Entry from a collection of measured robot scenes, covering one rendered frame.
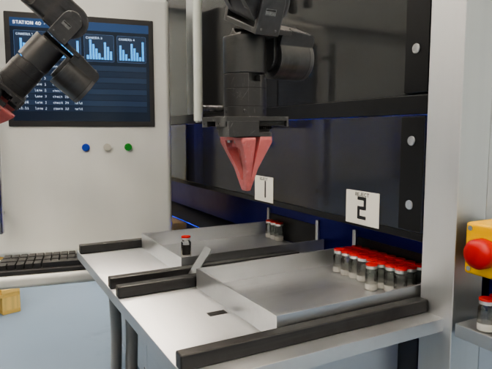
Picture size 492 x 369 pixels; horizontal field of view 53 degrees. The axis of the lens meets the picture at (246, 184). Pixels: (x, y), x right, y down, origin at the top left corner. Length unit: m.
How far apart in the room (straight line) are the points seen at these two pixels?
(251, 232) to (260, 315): 0.63
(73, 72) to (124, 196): 0.66
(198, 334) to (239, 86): 0.34
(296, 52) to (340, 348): 0.39
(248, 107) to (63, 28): 0.40
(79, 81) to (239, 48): 0.38
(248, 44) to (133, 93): 0.90
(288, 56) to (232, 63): 0.08
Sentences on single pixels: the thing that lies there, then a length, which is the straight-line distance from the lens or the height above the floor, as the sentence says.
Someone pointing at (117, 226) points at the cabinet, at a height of 0.87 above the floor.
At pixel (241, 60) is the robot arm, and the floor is 1.24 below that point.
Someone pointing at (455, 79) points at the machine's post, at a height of 1.23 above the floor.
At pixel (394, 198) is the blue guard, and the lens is 0.83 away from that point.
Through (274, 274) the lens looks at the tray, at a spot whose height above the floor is 0.88.
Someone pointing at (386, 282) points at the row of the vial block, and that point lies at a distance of 0.88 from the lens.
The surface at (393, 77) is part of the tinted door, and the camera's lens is 0.85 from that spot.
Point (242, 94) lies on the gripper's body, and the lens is 0.64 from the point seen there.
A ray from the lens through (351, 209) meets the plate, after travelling 0.91.
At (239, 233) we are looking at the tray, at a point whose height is 0.89.
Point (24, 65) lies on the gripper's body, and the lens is 0.93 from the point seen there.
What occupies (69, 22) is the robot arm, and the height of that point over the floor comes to 1.34.
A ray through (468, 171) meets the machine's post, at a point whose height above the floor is 1.10.
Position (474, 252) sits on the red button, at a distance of 0.70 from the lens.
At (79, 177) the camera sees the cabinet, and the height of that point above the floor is 1.02.
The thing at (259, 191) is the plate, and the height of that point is 1.01.
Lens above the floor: 1.15
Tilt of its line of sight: 6 degrees down
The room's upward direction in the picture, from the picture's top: straight up
